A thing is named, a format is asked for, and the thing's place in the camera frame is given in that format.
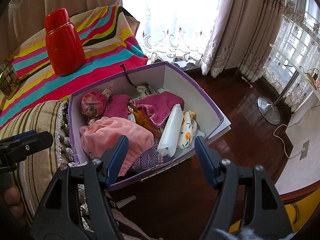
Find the beige curtain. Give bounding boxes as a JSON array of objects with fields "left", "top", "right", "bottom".
[{"left": 200, "top": 0, "right": 285, "bottom": 82}]

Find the striped beige cushion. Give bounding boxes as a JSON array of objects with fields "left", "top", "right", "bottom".
[{"left": 1, "top": 100, "right": 70, "bottom": 225}]

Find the white patterned fabric pouch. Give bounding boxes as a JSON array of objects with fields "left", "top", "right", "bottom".
[{"left": 177, "top": 111, "right": 197, "bottom": 149}]

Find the chrome floor lamp stand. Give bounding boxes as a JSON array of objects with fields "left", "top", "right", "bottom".
[{"left": 256, "top": 68, "right": 301, "bottom": 126}]

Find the pink round floral pouch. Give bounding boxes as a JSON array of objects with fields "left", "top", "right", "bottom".
[{"left": 81, "top": 91, "right": 107, "bottom": 118}]

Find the yellow furniture corner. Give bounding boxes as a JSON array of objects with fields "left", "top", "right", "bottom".
[{"left": 228, "top": 189, "right": 319, "bottom": 237}]

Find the purple cardboard box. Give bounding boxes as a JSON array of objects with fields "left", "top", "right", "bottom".
[{"left": 68, "top": 61, "right": 232, "bottom": 190}]

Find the grey drawstring pouch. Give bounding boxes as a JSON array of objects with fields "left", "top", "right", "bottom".
[{"left": 120, "top": 64, "right": 160, "bottom": 98}]

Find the glass jar with gold lid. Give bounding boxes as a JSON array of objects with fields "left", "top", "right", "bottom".
[{"left": 0, "top": 61, "right": 21, "bottom": 100}]

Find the white plastic tissue pack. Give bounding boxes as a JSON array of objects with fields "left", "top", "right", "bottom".
[{"left": 157, "top": 104, "right": 183, "bottom": 157}]

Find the magenta knitted cloth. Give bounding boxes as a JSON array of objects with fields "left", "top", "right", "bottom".
[
  {"left": 103, "top": 94, "right": 130, "bottom": 119},
  {"left": 133, "top": 91, "right": 184, "bottom": 128}
]

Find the red thermos jug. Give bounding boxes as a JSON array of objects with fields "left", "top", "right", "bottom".
[{"left": 44, "top": 8, "right": 85, "bottom": 76}]

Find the person's hand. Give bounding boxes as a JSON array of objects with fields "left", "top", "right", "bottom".
[{"left": 3, "top": 185, "right": 26, "bottom": 226}]

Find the white power cable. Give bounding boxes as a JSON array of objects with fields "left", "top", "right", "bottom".
[{"left": 272, "top": 102, "right": 320, "bottom": 160}]

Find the white lace sheer curtain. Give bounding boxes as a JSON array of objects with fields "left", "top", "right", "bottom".
[{"left": 123, "top": 0, "right": 221, "bottom": 66}]

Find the colourful striped table cloth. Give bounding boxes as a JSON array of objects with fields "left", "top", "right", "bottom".
[{"left": 1, "top": 5, "right": 147, "bottom": 126}]

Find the pink plush cloth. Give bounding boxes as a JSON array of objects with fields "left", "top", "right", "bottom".
[{"left": 80, "top": 117, "right": 154, "bottom": 177}]

